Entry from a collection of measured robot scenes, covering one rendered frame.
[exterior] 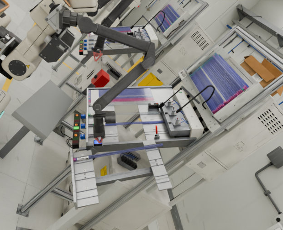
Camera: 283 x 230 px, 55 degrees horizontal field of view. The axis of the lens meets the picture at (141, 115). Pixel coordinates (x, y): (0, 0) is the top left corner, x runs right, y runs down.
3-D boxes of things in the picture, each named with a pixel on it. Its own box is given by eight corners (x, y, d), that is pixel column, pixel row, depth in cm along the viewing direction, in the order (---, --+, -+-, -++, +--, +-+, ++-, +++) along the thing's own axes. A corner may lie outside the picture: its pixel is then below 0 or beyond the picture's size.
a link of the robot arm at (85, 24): (158, 44, 157) (161, 43, 147) (150, 67, 159) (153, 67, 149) (81, 17, 149) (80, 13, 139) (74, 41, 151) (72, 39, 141)
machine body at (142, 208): (57, 221, 207) (112, 175, 187) (64, 155, 263) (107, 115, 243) (119, 244, 240) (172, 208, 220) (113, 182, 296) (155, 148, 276)
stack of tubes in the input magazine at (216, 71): (212, 112, 172) (248, 85, 164) (188, 75, 213) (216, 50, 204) (222, 123, 179) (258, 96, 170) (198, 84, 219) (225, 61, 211)
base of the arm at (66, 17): (63, 7, 146) (59, 11, 136) (78, 8, 147) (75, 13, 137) (62, 23, 150) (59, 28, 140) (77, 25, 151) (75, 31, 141)
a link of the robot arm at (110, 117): (94, 101, 158) (94, 104, 150) (114, 101, 159) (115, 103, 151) (95, 122, 160) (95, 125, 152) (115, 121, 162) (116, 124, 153)
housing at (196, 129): (188, 145, 184) (192, 128, 176) (171, 104, 223) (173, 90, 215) (200, 144, 185) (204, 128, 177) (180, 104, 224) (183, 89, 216)
